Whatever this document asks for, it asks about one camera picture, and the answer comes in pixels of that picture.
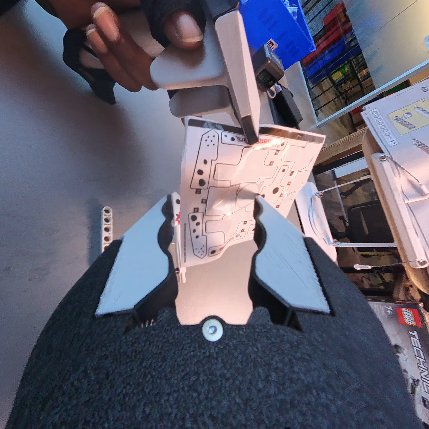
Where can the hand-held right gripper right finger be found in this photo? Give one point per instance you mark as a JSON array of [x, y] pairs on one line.
[[288, 271]]

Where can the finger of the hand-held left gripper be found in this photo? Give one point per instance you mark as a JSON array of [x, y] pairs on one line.
[[239, 67]]

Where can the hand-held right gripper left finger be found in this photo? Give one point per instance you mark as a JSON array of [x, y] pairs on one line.
[[134, 268]]

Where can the white toy beam with holes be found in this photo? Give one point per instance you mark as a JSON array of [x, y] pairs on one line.
[[102, 231]]

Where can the white spotted toy panel assembly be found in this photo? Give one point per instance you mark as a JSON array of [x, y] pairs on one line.
[[176, 204]]

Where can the toy sticker sheet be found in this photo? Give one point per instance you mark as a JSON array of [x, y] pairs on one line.
[[234, 161]]

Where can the person's left hand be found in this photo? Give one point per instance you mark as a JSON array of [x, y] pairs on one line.
[[120, 60]]

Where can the black device with green display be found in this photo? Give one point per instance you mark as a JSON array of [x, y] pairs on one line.
[[268, 78]]

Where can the blue plastic bin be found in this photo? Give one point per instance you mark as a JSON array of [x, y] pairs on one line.
[[274, 26]]

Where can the white metal stand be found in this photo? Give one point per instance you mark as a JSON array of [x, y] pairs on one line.
[[315, 218]]

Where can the black power adapter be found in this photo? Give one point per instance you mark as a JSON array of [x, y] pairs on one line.
[[288, 107]]

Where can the storage rack with coloured bins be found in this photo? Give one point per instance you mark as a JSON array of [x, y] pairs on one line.
[[335, 50]]

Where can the printed toy set box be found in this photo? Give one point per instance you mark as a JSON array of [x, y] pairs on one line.
[[402, 352]]

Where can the open building instruction booklet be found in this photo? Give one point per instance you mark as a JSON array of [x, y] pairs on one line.
[[402, 117]]

